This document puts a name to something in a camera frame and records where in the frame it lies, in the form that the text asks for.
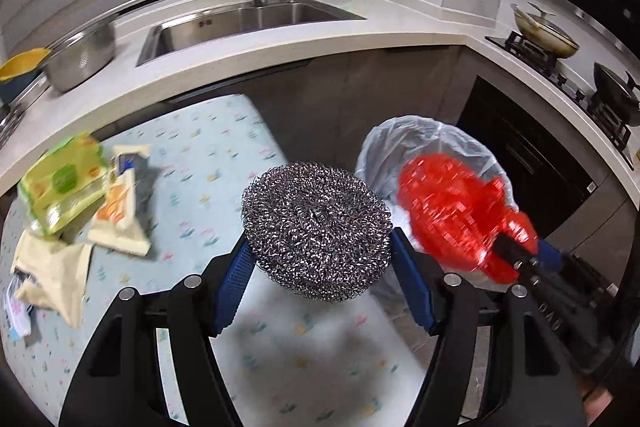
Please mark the black wok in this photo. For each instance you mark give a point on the black wok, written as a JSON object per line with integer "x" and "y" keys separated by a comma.
{"x": 617, "y": 94}

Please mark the wok with glass lid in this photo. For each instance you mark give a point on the wok with glass lid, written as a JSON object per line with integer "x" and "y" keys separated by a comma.
{"x": 542, "y": 34}

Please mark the cream snack wrapper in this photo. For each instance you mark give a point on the cream snack wrapper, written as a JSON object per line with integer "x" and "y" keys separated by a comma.
{"x": 50, "y": 277}

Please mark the black built-in oven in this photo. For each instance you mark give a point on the black built-in oven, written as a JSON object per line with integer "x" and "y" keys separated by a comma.
{"x": 525, "y": 147}

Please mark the cream wrapper with blue print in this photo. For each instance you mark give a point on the cream wrapper with blue print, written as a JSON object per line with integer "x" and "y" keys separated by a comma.
{"x": 131, "y": 157}

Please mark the light blue white packet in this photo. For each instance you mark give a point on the light blue white packet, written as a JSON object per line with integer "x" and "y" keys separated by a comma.
{"x": 16, "y": 312}

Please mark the steel wool scourer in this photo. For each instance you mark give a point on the steel wool scourer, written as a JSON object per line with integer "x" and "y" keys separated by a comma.
{"x": 315, "y": 227}

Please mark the red plastic bag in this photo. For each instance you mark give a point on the red plastic bag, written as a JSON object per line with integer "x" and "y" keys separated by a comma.
{"x": 450, "y": 207}

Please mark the green snack packet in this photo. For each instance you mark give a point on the green snack packet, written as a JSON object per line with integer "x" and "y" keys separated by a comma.
{"x": 60, "y": 182}

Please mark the floral printed tablecloth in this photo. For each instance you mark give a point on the floral printed tablecloth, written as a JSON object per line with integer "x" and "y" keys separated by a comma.
{"x": 210, "y": 187}

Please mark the bin with clear plastic liner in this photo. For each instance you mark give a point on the bin with clear plastic liner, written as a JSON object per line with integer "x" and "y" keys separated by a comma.
{"x": 435, "y": 132}

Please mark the metal steamer rack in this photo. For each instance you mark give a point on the metal steamer rack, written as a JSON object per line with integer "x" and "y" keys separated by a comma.
{"x": 7, "y": 122}

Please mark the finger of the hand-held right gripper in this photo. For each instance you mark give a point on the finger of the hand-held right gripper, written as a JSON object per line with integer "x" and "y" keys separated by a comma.
{"x": 550, "y": 254}
{"x": 510, "y": 252}

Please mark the steel colander bowl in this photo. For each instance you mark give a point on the steel colander bowl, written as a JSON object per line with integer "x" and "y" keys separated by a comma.
{"x": 80, "y": 57}

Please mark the blue basin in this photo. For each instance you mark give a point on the blue basin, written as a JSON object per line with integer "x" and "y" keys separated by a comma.
{"x": 15, "y": 92}

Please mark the black gas stove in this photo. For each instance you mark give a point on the black gas stove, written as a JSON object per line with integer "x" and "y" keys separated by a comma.
{"x": 570, "y": 79}

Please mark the stainless steel sink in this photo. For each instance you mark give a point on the stainless steel sink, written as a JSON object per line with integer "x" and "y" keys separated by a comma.
{"x": 240, "y": 24}

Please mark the yellow orange snack wrapper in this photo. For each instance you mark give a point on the yellow orange snack wrapper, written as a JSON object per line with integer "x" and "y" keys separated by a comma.
{"x": 120, "y": 217}

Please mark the brown base cabinet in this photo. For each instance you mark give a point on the brown base cabinet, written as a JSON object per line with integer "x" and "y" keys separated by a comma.
{"x": 350, "y": 92}

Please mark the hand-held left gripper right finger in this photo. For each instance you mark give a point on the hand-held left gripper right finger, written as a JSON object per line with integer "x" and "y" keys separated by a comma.
{"x": 415, "y": 287}

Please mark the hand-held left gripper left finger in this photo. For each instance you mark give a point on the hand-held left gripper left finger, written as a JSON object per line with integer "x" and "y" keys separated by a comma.
{"x": 232, "y": 287}

